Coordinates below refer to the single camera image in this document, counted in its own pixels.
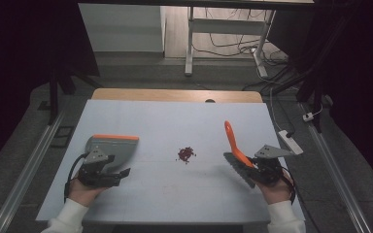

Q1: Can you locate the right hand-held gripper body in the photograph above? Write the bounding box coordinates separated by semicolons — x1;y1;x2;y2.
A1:
252;144;297;186

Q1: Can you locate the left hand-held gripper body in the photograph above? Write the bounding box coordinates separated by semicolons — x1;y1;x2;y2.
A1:
77;148;121;189

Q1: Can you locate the person's right hand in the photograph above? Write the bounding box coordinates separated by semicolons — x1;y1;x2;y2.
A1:
255;170;296;206

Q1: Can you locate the person's left hand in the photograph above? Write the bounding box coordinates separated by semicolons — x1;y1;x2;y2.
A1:
67;176;109;208

